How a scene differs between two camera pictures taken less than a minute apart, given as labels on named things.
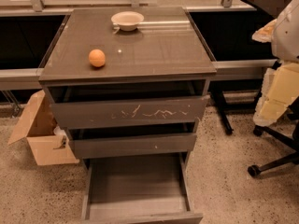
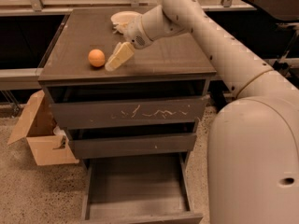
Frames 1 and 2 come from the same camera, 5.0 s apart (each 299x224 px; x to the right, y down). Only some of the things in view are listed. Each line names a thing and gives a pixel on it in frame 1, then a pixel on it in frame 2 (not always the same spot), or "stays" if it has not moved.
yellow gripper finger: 264,34 -> 115,50
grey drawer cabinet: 131,84 stays
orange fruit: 96,58 stays
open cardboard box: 37,126 stays
